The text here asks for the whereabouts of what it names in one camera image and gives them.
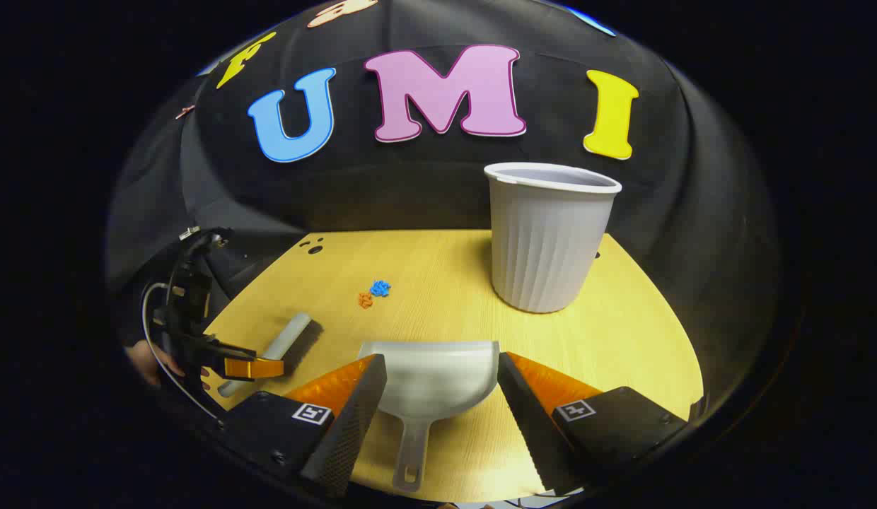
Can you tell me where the thin grey cable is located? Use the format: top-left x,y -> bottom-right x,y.
141,281 -> 223,421

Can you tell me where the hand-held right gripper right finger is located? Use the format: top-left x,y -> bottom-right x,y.
496,351 -> 690,496

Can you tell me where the black backdrop cloth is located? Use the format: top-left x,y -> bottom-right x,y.
105,0 -> 782,425

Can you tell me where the grey plastic dustpan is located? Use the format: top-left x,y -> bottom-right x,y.
359,341 -> 501,493

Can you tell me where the grey ribbed garbage bin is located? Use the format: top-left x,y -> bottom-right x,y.
484,162 -> 622,314

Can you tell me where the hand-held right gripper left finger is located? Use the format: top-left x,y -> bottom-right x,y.
221,353 -> 389,499

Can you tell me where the small grey broom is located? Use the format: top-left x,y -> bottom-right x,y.
218,313 -> 313,398

